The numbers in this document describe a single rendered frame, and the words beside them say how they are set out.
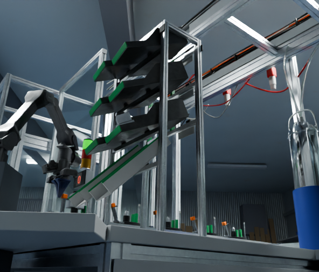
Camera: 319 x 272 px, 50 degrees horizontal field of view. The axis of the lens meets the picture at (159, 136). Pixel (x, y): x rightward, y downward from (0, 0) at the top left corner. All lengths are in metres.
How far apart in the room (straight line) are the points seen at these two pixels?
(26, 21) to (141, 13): 1.11
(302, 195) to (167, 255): 0.89
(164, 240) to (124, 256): 0.10
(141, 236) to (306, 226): 0.93
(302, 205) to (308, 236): 0.12
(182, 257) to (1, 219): 0.40
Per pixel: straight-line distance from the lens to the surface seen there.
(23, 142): 2.61
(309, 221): 1.52
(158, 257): 0.76
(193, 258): 0.83
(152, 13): 3.32
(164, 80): 1.19
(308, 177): 1.56
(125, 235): 0.69
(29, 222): 0.58
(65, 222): 0.56
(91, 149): 1.26
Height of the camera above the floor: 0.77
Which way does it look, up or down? 23 degrees up
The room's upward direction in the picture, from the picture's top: 1 degrees clockwise
